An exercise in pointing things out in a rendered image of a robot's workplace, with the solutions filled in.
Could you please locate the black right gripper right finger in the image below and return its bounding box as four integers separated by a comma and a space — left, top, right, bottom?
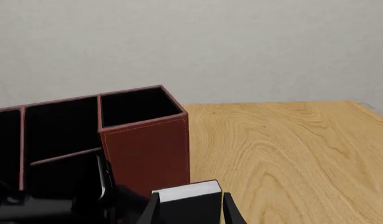
223, 192, 249, 224

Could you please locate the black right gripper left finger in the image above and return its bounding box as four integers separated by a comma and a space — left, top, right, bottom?
141, 192, 162, 224

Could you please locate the black book with white pages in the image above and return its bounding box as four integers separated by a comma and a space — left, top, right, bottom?
151, 179, 224, 224

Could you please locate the red-brown desk caddy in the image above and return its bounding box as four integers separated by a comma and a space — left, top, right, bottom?
0, 84, 191, 199

